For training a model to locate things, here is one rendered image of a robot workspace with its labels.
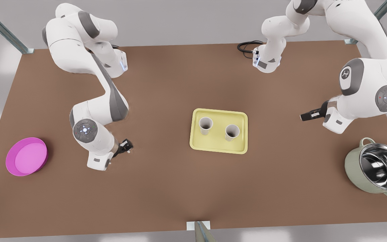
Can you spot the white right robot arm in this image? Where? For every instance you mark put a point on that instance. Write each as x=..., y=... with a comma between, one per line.
x=79, y=60

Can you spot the white IKEA cup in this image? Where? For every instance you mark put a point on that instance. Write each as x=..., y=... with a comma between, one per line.
x=231, y=132
x=205, y=125

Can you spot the green steel-lined pot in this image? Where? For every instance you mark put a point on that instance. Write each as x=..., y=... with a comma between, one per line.
x=378, y=168

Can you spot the silver frame post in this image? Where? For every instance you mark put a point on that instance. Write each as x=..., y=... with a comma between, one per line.
x=3, y=30
x=381, y=10
x=202, y=232

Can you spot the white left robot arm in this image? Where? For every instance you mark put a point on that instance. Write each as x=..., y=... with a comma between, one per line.
x=364, y=77

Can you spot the pink round bowl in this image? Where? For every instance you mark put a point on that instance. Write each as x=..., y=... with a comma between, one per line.
x=27, y=157

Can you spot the yellow rectangular tray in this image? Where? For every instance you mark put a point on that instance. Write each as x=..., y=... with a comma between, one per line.
x=219, y=141

